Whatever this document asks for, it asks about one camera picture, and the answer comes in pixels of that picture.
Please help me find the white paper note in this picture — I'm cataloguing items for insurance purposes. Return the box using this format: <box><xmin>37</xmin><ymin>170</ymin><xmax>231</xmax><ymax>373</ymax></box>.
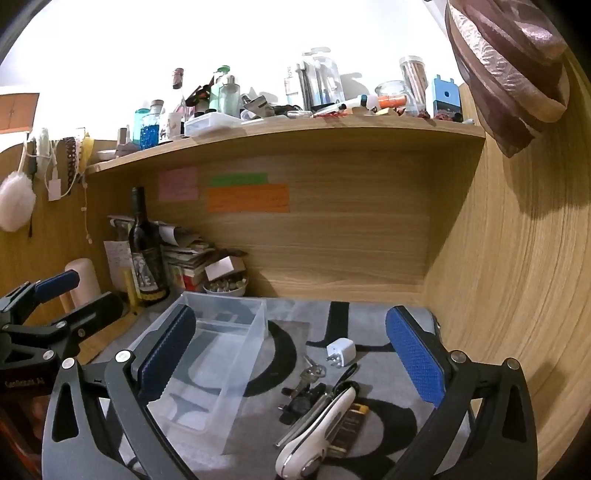
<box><xmin>103</xmin><ymin>241</ymin><xmax>131</xmax><ymax>293</ymax></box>

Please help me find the white fluffy pompom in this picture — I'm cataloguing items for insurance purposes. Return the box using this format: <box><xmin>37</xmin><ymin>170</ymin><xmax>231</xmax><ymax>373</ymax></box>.
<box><xmin>0</xmin><ymin>172</ymin><xmax>36</xmax><ymax>232</ymax></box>

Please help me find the black round keychain tag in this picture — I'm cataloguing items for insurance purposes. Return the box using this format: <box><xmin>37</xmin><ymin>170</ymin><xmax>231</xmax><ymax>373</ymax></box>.
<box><xmin>279</xmin><ymin>383</ymin><xmax>327</xmax><ymax>425</ymax></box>

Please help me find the white bowl of pebbles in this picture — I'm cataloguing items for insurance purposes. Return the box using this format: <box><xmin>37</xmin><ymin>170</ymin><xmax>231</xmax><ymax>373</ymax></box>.
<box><xmin>204</xmin><ymin>274</ymin><xmax>249</xmax><ymax>297</ymax></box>

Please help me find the orange white tube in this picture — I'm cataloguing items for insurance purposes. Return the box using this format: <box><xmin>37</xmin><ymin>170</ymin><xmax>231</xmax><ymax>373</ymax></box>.
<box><xmin>345</xmin><ymin>94</ymin><xmax>407</xmax><ymax>111</ymax></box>

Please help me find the grey mat with black letters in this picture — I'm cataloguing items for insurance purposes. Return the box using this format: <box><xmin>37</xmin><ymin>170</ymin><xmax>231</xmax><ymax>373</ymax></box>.
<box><xmin>91</xmin><ymin>294</ymin><xmax>472</xmax><ymax>480</ymax></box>

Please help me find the white wall plug adapter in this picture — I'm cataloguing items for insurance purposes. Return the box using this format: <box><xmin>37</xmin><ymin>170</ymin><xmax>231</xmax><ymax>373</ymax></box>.
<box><xmin>325</xmin><ymin>337</ymin><xmax>356</xmax><ymax>368</ymax></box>

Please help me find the silver key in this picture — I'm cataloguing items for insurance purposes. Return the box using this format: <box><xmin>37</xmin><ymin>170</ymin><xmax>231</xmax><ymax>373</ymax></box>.
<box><xmin>281</xmin><ymin>355</ymin><xmax>327</xmax><ymax>399</ymax></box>

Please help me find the stack of books and papers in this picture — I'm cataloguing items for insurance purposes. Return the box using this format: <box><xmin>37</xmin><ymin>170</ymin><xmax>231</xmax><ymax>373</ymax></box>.
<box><xmin>108</xmin><ymin>215</ymin><xmax>215</xmax><ymax>292</ymax></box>

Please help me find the clear glass jar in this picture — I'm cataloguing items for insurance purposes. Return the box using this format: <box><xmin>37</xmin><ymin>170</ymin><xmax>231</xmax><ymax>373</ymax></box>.
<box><xmin>297</xmin><ymin>47</ymin><xmax>345</xmax><ymax>111</ymax></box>

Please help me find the pink sticky note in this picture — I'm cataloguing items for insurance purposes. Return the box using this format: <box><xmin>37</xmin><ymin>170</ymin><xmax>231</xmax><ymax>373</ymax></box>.
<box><xmin>158</xmin><ymin>167</ymin><xmax>198</xmax><ymax>203</ymax></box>

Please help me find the clear plastic storage bin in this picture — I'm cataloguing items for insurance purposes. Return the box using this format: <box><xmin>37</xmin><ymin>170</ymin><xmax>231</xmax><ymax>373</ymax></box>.
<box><xmin>148</xmin><ymin>292</ymin><xmax>269</xmax><ymax>454</ymax></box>

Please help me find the dark wine bottle elephant label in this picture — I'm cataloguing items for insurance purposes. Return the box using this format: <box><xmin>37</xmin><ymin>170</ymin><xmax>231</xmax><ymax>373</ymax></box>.
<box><xmin>128</xmin><ymin>186</ymin><xmax>169</xmax><ymax>305</ymax></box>

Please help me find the brown hanging cloth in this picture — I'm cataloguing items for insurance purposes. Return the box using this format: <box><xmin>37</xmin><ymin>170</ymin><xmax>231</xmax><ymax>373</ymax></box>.
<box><xmin>445</xmin><ymin>1</ymin><xmax>570</xmax><ymax>158</ymax></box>

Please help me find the blue bead jar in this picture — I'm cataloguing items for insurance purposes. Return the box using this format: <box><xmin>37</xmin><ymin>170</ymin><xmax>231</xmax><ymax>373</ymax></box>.
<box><xmin>139</xmin><ymin>113</ymin><xmax>160</xmax><ymax>150</ymax></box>

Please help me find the orange sticky note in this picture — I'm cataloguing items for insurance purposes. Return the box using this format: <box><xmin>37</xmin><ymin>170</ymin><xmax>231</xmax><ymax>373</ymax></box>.
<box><xmin>206</xmin><ymin>184</ymin><xmax>290</xmax><ymax>213</ymax></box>

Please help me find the white plastic tray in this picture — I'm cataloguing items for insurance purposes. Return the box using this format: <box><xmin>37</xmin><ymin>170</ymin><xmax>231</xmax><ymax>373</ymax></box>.
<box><xmin>184</xmin><ymin>112</ymin><xmax>242</xmax><ymax>137</ymax></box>

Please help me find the white handheld lint remover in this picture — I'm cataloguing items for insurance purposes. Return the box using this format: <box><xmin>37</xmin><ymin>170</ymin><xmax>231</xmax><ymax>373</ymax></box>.
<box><xmin>276</xmin><ymin>385</ymin><xmax>356</xmax><ymax>479</ymax></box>

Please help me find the blue phone holder box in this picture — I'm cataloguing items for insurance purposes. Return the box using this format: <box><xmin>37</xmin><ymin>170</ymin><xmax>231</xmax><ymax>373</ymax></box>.
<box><xmin>433</xmin><ymin>75</ymin><xmax>464</xmax><ymax>123</ymax></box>

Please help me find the small white card box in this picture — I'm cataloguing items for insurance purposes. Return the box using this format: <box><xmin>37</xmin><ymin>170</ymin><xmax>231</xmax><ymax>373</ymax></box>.
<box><xmin>205</xmin><ymin>256</ymin><xmax>245</xmax><ymax>281</ymax></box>

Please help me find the green sticky note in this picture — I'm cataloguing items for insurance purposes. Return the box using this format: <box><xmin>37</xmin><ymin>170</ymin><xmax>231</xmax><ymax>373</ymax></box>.
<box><xmin>209</xmin><ymin>172</ymin><xmax>269</xmax><ymax>188</ymax></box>

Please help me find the white charger on hook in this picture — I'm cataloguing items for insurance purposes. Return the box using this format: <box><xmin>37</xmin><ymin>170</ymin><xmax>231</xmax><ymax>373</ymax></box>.
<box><xmin>44</xmin><ymin>141</ymin><xmax>62</xmax><ymax>201</ymax></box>

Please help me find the green glass bottle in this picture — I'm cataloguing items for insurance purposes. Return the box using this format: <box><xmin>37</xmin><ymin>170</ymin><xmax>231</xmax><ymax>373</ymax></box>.
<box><xmin>218</xmin><ymin>75</ymin><xmax>242</xmax><ymax>118</ymax></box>

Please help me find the wooden shelf board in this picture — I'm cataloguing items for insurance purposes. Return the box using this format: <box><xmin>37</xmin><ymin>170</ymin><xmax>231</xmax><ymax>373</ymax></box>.
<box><xmin>86</xmin><ymin>115</ymin><xmax>486</xmax><ymax>175</ymax></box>

